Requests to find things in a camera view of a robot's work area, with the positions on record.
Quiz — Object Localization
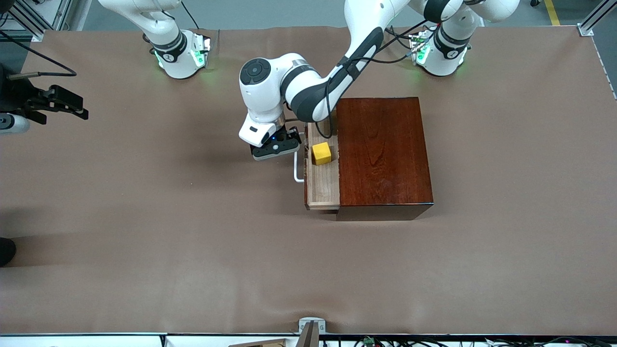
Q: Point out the yellow block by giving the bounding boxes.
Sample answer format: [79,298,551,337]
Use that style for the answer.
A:
[311,142,333,166]

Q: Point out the light wood drawer white handle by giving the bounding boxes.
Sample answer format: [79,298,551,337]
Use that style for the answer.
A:
[293,121,341,211]

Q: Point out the dark red wooden cabinet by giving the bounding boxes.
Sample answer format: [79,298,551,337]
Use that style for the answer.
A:
[335,97,434,222]

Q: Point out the brown table cover sheet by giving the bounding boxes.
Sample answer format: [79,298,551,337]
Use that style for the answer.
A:
[0,25,617,336]

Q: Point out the black rounded object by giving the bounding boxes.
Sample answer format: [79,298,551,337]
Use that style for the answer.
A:
[0,237,17,267]

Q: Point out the cardboard piece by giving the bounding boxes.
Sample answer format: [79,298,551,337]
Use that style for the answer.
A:
[228,338,290,347]

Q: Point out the single aluminium profile bar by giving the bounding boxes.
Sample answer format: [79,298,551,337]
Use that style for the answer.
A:
[577,0,617,37]

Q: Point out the aluminium frame with struts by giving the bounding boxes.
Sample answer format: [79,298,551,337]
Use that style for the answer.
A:
[0,0,78,41]

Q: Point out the black left arm base cable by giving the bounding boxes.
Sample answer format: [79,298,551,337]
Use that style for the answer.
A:
[385,26,420,53]

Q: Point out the black arm base cable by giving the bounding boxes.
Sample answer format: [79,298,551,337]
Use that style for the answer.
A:
[181,0,201,29]
[385,26,420,53]

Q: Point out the black right arm base cable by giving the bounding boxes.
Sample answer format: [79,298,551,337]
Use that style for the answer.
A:
[181,0,201,29]

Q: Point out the grey metal bracket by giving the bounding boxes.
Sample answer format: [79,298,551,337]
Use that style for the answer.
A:
[298,317,327,347]

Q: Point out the white table frame rail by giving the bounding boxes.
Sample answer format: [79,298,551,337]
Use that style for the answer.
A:
[0,332,617,347]

